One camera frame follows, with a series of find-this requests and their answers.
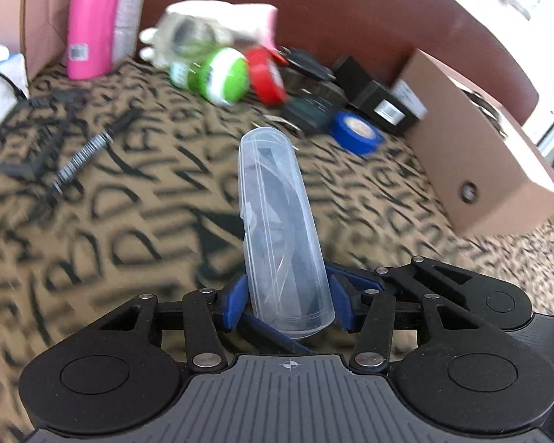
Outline black digital scale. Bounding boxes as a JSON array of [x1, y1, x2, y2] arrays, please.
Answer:
[[253, 94, 342, 139]]

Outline brown cardboard storage box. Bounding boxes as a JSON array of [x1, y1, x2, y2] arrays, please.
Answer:
[[395, 49, 554, 238]]

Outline white pink plastic bag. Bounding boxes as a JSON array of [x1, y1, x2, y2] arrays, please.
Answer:
[[165, 0, 278, 51]]

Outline blue tape roll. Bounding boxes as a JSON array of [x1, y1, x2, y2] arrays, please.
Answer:
[[329, 112, 384, 156]]

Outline large clear plastic case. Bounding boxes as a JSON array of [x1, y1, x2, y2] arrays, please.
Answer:
[[238, 127, 335, 340]]

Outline dark brown wooden headboard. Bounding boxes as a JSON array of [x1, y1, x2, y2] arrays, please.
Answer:
[[141, 0, 538, 123]]

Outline green white round container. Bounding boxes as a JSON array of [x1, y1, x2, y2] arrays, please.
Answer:
[[169, 47, 250, 106]]

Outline black car key fob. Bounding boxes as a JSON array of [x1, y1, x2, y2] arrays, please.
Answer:
[[278, 46, 335, 81]]

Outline patterned brown black tablecloth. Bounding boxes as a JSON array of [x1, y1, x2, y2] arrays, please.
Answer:
[[0, 60, 554, 442]]

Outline red tape roll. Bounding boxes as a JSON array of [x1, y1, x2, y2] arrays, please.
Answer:
[[245, 46, 287, 106]]

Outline black plastic frame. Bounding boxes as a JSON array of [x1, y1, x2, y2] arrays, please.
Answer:
[[0, 89, 89, 181]]

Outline pink thermos bottle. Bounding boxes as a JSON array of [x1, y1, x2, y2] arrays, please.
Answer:
[[66, 0, 119, 80]]

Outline clear glass bottle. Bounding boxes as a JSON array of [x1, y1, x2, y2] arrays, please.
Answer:
[[139, 13, 234, 70]]

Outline black product box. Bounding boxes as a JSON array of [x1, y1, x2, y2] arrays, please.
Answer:
[[332, 56, 420, 137]]

